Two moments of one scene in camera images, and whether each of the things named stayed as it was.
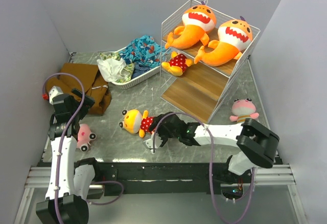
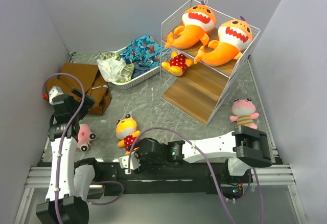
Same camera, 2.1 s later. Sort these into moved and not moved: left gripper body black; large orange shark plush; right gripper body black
Moved: right gripper body black
Not moved: left gripper body black; large orange shark plush
